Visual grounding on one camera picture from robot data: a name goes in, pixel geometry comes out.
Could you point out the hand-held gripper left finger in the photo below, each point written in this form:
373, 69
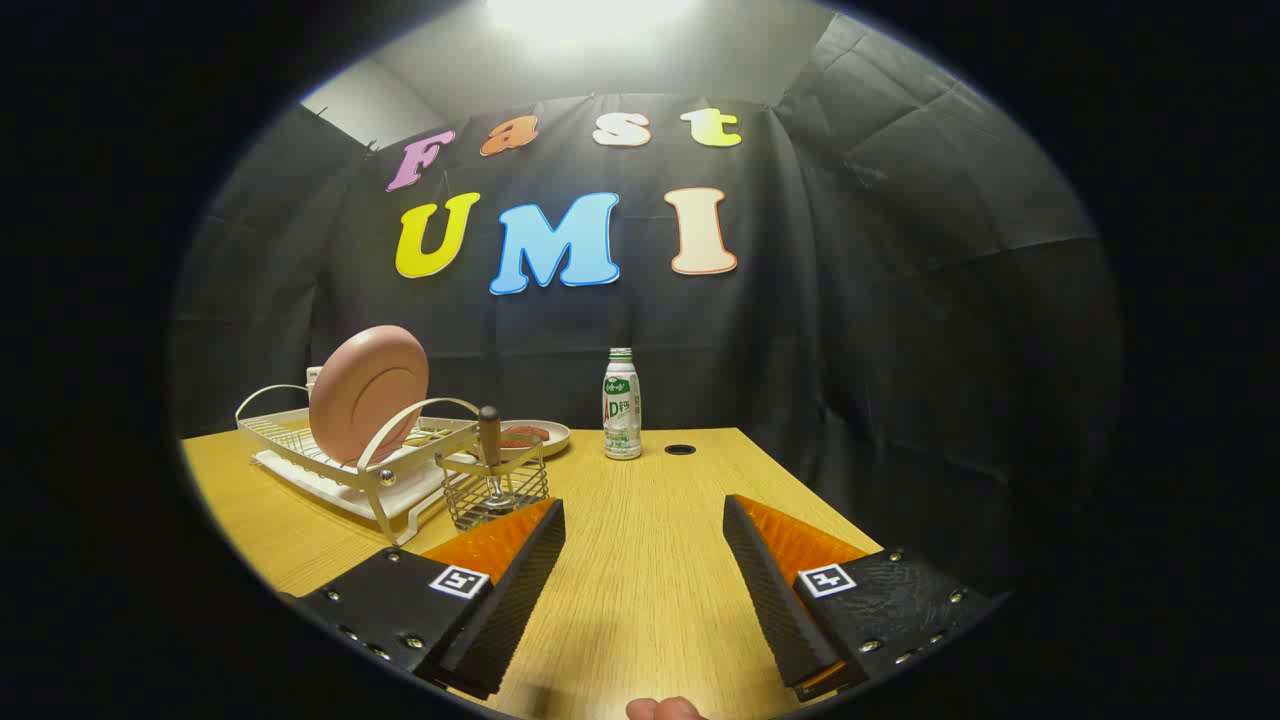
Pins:
520, 590

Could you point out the white toaster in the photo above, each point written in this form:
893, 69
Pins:
313, 379

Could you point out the beige plate with meat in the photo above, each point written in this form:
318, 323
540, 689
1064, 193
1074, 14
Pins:
556, 440

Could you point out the white bottle with green label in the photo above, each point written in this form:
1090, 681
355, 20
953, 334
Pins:
621, 410

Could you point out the pink plate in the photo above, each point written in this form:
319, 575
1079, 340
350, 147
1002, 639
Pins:
365, 395

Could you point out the white drip tray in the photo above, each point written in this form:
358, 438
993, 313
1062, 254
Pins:
405, 500

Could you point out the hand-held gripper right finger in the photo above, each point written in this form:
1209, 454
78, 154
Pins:
770, 600

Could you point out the red meat piece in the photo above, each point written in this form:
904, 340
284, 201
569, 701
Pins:
533, 432
517, 442

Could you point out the black backdrop cloth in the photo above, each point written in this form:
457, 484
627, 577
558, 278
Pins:
850, 350

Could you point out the divided tray of beans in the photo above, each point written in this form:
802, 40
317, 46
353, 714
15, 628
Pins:
428, 437

